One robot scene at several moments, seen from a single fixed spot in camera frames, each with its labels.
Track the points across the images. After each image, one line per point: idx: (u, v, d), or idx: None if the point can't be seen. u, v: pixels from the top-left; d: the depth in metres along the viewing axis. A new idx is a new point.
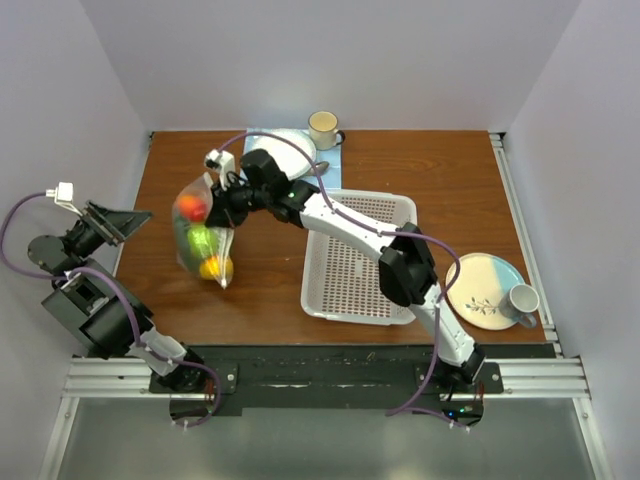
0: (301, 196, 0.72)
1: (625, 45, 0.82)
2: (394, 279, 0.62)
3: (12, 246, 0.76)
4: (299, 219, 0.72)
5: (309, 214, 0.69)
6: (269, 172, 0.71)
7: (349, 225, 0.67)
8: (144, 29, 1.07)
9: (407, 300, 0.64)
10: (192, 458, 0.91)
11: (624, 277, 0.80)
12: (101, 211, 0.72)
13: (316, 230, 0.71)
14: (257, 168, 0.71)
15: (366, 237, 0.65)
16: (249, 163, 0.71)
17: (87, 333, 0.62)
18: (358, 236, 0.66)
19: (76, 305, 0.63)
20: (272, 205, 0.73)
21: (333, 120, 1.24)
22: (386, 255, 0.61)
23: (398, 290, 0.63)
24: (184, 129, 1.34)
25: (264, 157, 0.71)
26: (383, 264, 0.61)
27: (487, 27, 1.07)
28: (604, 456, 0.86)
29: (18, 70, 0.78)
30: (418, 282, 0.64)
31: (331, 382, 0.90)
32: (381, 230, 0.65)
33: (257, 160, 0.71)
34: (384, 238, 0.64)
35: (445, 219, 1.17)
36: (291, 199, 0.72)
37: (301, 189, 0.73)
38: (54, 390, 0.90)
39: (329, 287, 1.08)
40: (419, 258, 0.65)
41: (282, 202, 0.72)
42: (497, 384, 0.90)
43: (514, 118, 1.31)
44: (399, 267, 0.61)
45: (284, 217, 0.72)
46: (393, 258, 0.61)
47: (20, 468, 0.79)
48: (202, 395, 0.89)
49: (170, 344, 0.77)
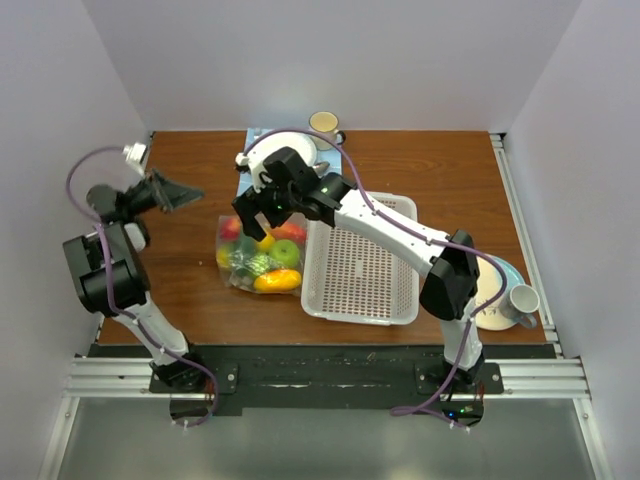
0: (336, 191, 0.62)
1: (626, 44, 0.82)
2: (441, 291, 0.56)
3: (14, 245, 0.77)
4: (331, 218, 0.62)
5: (346, 213, 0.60)
6: (295, 168, 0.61)
7: (394, 230, 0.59)
8: (146, 29, 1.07)
9: (451, 313, 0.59)
10: (192, 458, 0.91)
11: (625, 276, 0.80)
12: (162, 179, 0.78)
13: (349, 230, 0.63)
14: (280, 165, 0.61)
15: (413, 244, 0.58)
16: (271, 160, 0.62)
17: (81, 282, 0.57)
18: (403, 243, 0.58)
19: (88, 255, 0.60)
20: (299, 203, 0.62)
21: (333, 120, 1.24)
22: (435, 267, 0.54)
23: (443, 303, 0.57)
24: (184, 129, 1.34)
25: (287, 152, 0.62)
26: (432, 278, 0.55)
27: (488, 27, 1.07)
28: (604, 456, 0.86)
29: (18, 69, 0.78)
30: (462, 295, 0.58)
31: (331, 383, 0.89)
32: (430, 238, 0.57)
33: (279, 156, 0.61)
34: (433, 246, 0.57)
35: (445, 220, 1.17)
36: (323, 193, 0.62)
37: (333, 183, 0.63)
38: (55, 390, 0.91)
39: (329, 287, 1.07)
40: (466, 268, 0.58)
41: (312, 197, 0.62)
42: (497, 384, 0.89)
43: (515, 118, 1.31)
44: (448, 282, 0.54)
45: (315, 213, 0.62)
46: (445, 271, 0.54)
47: (21, 468, 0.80)
48: (202, 395, 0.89)
49: (166, 333, 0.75)
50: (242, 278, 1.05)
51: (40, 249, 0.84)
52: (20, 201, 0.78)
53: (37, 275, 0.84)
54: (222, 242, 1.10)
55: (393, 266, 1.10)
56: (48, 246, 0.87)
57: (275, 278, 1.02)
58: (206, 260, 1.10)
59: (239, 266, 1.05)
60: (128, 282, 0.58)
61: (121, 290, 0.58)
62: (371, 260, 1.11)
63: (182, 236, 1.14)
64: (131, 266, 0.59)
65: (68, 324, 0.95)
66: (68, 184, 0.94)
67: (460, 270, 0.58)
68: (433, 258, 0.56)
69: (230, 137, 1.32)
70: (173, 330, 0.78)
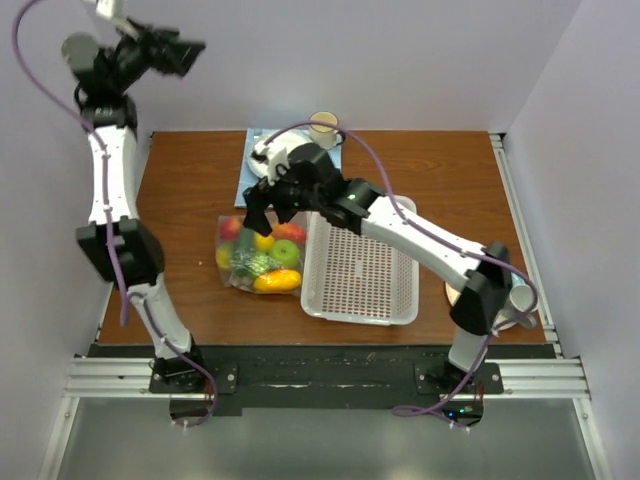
0: (364, 198, 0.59)
1: (626, 43, 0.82)
2: (475, 304, 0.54)
3: (13, 245, 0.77)
4: (358, 226, 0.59)
5: (375, 221, 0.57)
6: (324, 169, 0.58)
7: (426, 241, 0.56)
8: None
9: (481, 325, 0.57)
10: (192, 458, 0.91)
11: (625, 276, 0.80)
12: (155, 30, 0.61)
13: (377, 239, 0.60)
14: (309, 165, 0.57)
15: (446, 256, 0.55)
16: (299, 160, 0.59)
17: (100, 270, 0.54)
18: (437, 254, 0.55)
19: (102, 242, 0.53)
20: (324, 208, 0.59)
21: (333, 120, 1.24)
22: (472, 280, 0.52)
23: (475, 316, 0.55)
24: (184, 129, 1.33)
25: (316, 152, 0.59)
26: (468, 291, 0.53)
27: (488, 27, 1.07)
28: (604, 456, 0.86)
29: (17, 68, 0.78)
30: (495, 307, 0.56)
31: (331, 383, 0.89)
32: (465, 250, 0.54)
33: (308, 157, 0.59)
34: (468, 259, 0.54)
35: (445, 219, 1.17)
36: (349, 200, 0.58)
37: (360, 189, 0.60)
38: (55, 391, 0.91)
39: (329, 287, 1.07)
40: (500, 281, 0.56)
41: (339, 203, 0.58)
42: (497, 384, 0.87)
43: (515, 118, 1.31)
44: (485, 296, 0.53)
45: (341, 221, 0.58)
46: (482, 285, 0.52)
47: (21, 469, 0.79)
48: (202, 395, 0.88)
49: (171, 324, 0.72)
50: (243, 278, 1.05)
51: (40, 249, 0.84)
52: (19, 201, 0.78)
53: (37, 275, 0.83)
54: (222, 242, 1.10)
55: (393, 266, 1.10)
56: (47, 247, 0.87)
57: (276, 278, 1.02)
58: (206, 260, 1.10)
59: (239, 266, 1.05)
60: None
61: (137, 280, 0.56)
62: (371, 260, 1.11)
63: (182, 236, 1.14)
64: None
65: (67, 324, 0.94)
66: (67, 184, 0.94)
67: (494, 283, 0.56)
68: (470, 270, 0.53)
69: (230, 137, 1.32)
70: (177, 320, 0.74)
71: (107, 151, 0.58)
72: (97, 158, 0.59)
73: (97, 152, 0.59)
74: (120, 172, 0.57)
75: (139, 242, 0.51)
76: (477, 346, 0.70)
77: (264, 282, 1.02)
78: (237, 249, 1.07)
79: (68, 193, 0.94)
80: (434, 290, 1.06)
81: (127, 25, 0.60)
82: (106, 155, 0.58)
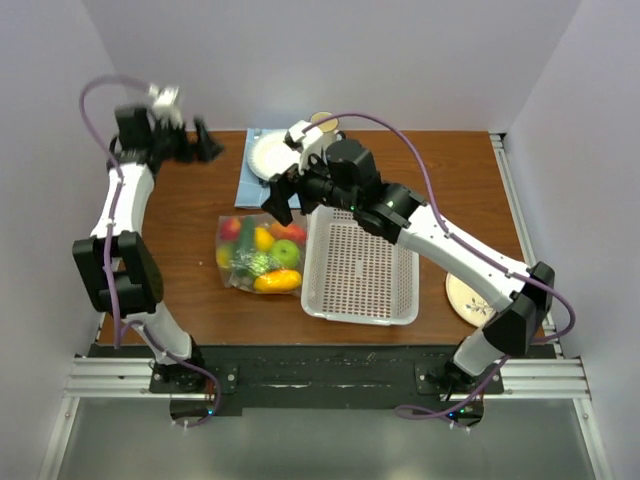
0: (402, 205, 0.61)
1: (626, 44, 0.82)
2: (519, 330, 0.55)
3: (13, 245, 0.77)
4: (394, 234, 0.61)
5: (416, 233, 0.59)
6: (365, 170, 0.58)
7: (468, 256, 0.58)
8: (146, 29, 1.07)
9: (517, 350, 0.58)
10: (192, 458, 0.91)
11: (624, 277, 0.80)
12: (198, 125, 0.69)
13: (414, 249, 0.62)
14: (352, 166, 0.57)
15: (491, 275, 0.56)
16: (343, 159, 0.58)
17: (93, 289, 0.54)
18: (481, 273, 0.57)
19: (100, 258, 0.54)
20: (362, 212, 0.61)
21: (334, 122, 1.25)
22: (517, 304, 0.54)
23: (514, 340, 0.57)
24: (184, 129, 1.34)
25: (362, 153, 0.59)
26: (512, 315, 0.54)
27: (488, 27, 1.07)
28: (604, 457, 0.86)
29: (17, 68, 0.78)
30: (534, 331, 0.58)
31: (331, 382, 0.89)
32: (510, 270, 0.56)
33: (353, 157, 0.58)
34: (513, 280, 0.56)
35: (445, 219, 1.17)
36: (389, 207, 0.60)
37: (397, 195, 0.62)
38: (55, 390, 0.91)
39: (329, 288, 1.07)
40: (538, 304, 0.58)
41: (378, 210, 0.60)
42: (496, 384, 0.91)
43: (515, 119, 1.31)
44: (529, 321, 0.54)
45: (378, 228, 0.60)
46: (527, 310, 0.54)
47: (21, 469, 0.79)
48: (202, 395, 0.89)
49: (173, 338, 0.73)
50: (242, 279, 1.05)
51: (41, 249, 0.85)
52: (20, 200, 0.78)
53: (37, 275, 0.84)
54: (222, 242, 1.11)
55: (393, 266, 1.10)
56: (48, 247, 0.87)
57: (276, 279, 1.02)
58: (205, 260, 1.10)
59: (239, 266, 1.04)
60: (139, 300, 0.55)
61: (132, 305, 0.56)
62: (371, 261, 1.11)
63: (182, 237, 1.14)
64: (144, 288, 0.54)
65: (68, 324, 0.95)
66: (67, 184, 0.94)
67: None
68: (515, 293, 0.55)
69: (230, 137, 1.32)
70: (180, 335, 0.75)
71: (123, 179, 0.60)
72: (112, 186, 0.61)
73: (114, 181, 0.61)
74: (130, 196, 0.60)
75: (137, 257, 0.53)
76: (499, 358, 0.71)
77: (267, 283, 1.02)
78: (238, 250, 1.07)
79: (69, 193, 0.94)
80: (434, 290, 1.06)
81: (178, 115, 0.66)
82: (121, 183, 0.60)
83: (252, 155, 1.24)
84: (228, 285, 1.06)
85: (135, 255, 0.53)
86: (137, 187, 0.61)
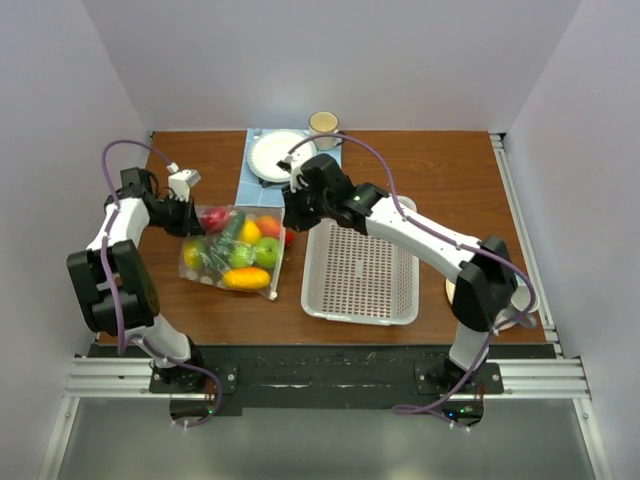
0: (368, 199, 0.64)
1: (627, 43, 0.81)
2: (473, 298, 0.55)
3: (14, 245, 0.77)
4: (363, 226, 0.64)
5: (377, 219, 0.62)
6: (332, 175, 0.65)
7: (423, 235, 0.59)
8: (145, 29, 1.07)
9: (484, 322, 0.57)
10: (192, 458, 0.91)
11: (625, 276, 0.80)
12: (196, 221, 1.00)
13: (384, 239, 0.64)
14: (317, 171, 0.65)
15: (442, 249, 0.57)
16: (310, 167, 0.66)
17: (87, 304, 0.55)
18: (432, 248, 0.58)
19: (95, 271, 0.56)
20: (333, 209, 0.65)
21: (333, 120, 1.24)
22: (466, 270, 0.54)
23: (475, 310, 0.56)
24: (184, 129, 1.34)
25: (325, 159, 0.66)
26: (462, 281, 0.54)
27: (488, 28, 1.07)
28: (604, 457, 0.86)
29: (16, 67, 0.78)
30: (498, 303, 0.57)
31: (331, 383, 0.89)
32: (460, 243, 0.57)
33: (318, 163, 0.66)
34: (463, 251, 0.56)
35: (445, 219, 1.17)
36: (356, 202, 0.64)
37: (366, 193, 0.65)
38: (55, 390, 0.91)
39: (329, 288, 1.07)
40: (503, 277, 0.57)
41: (345, 205, 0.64)
42: (497, 384, 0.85)
43: (515, 119, 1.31)
44: (480, 286, 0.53)
45: (347, 221, 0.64)
46: (476, 275, 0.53)
47: (21, 469, 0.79)
48: (202, 395, 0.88)
49: (172, 342, 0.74)
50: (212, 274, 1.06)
51: (41, 249, 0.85)
52: (20, 200, 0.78)
53: (37, 275, 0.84)
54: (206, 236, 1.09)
55: (393, 266, 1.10)
56: (48, 246, 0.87)
57: (238, 276, 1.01)
58: None
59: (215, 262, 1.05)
60: (135, 308, 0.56)
61: (129, 317, 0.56)
62: (371, 260, 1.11)
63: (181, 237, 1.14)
64: (141, 294, 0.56)
65: (68, 323, 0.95)
66: (67, 182, 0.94)
67: (496, 278, 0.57)
68: (463, 262, 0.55)
69: (230, 137, 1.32)
70: (178, 340, 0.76)
71: (118, 205, 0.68)
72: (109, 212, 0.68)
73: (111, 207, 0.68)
74: (125, 219, 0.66)
75: (131, 264, 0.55)
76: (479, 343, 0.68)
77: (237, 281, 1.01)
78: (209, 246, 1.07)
79: (68, 192, 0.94)
80: (434, 290, 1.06)
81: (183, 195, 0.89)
82: (117, 209, 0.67)
83: (252, 155, 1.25)
84: (190, 278, 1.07)
85: (129, 261, 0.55)
86: (131, 214, 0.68)
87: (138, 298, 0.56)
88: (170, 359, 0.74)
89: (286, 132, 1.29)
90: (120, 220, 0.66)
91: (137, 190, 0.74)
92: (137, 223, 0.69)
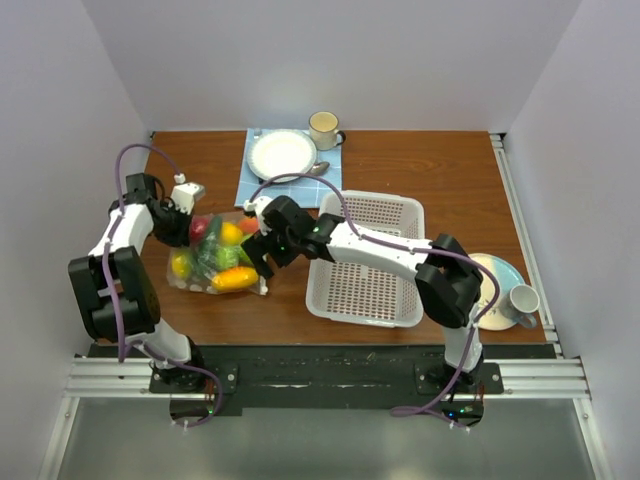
0: (326, 228, 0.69)
1: (627, 44, 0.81)
2: (438, 298, 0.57)
3: (13, 245, 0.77)
4: (328, 253, 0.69)
5: (336, 244, 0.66)
6: (290, 213, 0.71)
7: (380, 249, 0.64)
8: (145, 29, 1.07)
9: (458, 319, 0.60)
10: (192, 458, 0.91)
11: (625, 277, 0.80)
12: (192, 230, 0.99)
13: (349, 260, 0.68)
14: (276, 213, 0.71)
15: (399, 257, 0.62)
16: (269, 210, 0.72)
17: (88, 310, 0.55)
18: (390, 257, 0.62)
19: (96, 276, 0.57)
20: (298, 244, 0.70)
21: (333, 120, 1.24)
22: (422, 272, 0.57)
23: (444, 310, 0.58)
24: (184, 129, 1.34)
25: (281, 201, 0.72)
26: (422, 284, 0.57)
27: (488, 28, 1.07)
28: (604, 457, 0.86)
29: (16, 68, 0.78)
30: (466, 300, 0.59)
31: (331, 383, 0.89)
32: (413, 247, 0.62)
33: (276, 206, 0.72)
34: (417, 254, 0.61)
35: (445, 219, 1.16)
36: (315, 233, 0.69)
37: (325, 223, 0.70)
38: (55, 391, 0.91)
39: (335, 287, 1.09)
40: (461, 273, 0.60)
41: (307, 238, 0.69)
42: (497, 384, 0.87)
43: (515, 119, 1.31)
44: (439, 285, 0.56)
45: (312, 253, 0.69)
46: (432, 276, 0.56)
47: (20, 470, 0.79)
48: (202, 395, 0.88)
49: (172, 346, 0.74)
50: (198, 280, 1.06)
51: (40, 250, 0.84)
52: (19, 201, 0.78)
53: (37, 275, 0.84)
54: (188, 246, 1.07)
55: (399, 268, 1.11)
56: (48, 247, 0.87)
57: (225, 277, 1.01)
58: None
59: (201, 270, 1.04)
60: (136, 316, 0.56)
61: (129, 324, 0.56)
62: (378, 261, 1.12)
63: None
64: (142, 302, 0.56)
65: (67, 323, 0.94)
66: (67, 183, 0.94)
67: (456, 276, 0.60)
68: (418, 264, 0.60)
69: (230, 137, 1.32)
70: (178, 343, 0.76)
71: (122, 211, 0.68)
72: (112, 218, 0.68)
73: (115, 213, 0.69)
74: (129, 225, 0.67)
75: (133, 272, 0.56)
76: (461, 341, 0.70)
77: (226, 285, 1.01)
78: (194, 252, 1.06)
79: (68, 193, 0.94)
80: None
81: (182, 204, 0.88)
82: (121, 215, 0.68)
83: (252, 155, 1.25)
84: (181, 286, 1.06)
85: (130, 268, 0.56)
86: (135, 219, 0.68)
87: (138, 306, 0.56)
88: (171, 361, 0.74)
89: (285, 132, 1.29)
90: (124, 226, 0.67)
91: (140, 196, 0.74)
92: (141, 228, 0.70)
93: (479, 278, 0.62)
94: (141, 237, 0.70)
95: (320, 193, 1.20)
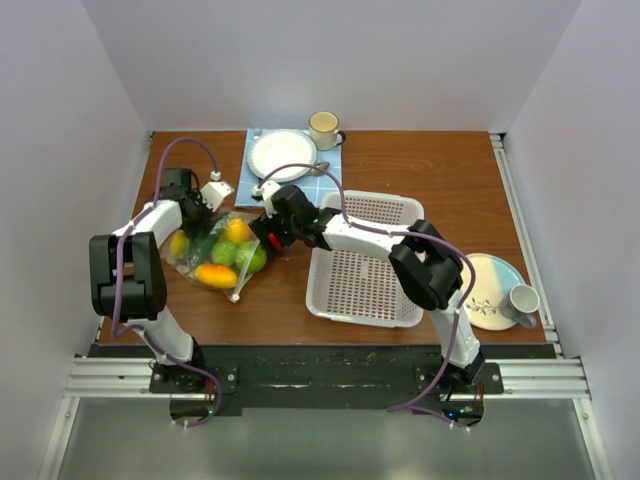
0: (325, 219, 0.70)
1: (626, 45, 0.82)
2: (412, 278, 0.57)
3: (13, 245, 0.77)
4: (327, 243, 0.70)
5: (328, 231, 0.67)
6: (297, 203, 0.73)
7: (362, 233, 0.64)
8: (145, 29, 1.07)
9: (433, 302, 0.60)
10: (192, 458, 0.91)
11: (625, 276, 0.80)
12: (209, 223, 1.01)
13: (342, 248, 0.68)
14: (283, 201, 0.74)
15: (379, 240, 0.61)
16: (278, 198, 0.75)
17: (97, 286, 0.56)
18: (371, 240, 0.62)
19: (112, 255, 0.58)
20: (299, 232, 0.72)
21: (333, 120, 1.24)
22: (397, 250, 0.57)
23: (419, 291, 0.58)
24: (184, 129, 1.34)
25: (289, 190, 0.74)
26: (395, 263, 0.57)
27: (487, 28, 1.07)
28: (604, 457, 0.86)
29: (15, 68, 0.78)
30: (443, 282, 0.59)
31: (331, 383, 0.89)
32: (392, 230, 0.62)
33: (284, 194, 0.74)
34: (396, 237, 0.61)
35: (445, 219, 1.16)
36: (315, 223, 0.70)
37: (325, 214, 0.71)
38: (55, 390, 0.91)
39: (335, 287, 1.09)
40: (439, 256, 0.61)
41: (309, 228, 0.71)
42: (497, 384, 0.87)
43: (515, 119, 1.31)
44: (412, 264, 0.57)
45: (313, 242, 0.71)
46: (406, 255, 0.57)
47: (20, 469, 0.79)
48: (202, 395, 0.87)
49: (174, 341, 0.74)
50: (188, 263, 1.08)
51: (40, 250, 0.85)
52: (19, 200, 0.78)
53: (37, 275, 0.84)
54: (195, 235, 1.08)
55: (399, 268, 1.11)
56: (47, 246, 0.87)
57: (208, 272, 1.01)
58: None
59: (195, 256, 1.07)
60: (140, 299, 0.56)
61: (132, 307, 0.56)
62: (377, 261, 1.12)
63: None
64: (149, 286, 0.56)
65: (67, 323, 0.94)
66: (68, 182, 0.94)
67: (436, 259, 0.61)
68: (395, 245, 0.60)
69: (230, 137, 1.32)
70: (181, 340, 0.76)
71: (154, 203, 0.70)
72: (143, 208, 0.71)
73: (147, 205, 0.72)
74: (155, 216, 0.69)
75: (147, 255, 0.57)
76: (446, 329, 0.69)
77: (208, 279, 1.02)
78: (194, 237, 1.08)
79: (68, 193, 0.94)
80: None
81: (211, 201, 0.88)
82: (152, 206, 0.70)
83: (252, 155, 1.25)
84: (169, 262, 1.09)
85: (145, 251, 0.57)
86: (163, 213, 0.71)
87: (144, 289, 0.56)
88: (169, 357, 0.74)
89: (285, 132, 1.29)
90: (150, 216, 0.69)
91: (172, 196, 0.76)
92: (166, 223, 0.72)
93: (458, 265, 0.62)
94: (164, 231, 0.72)
95: (320, 193, 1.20)
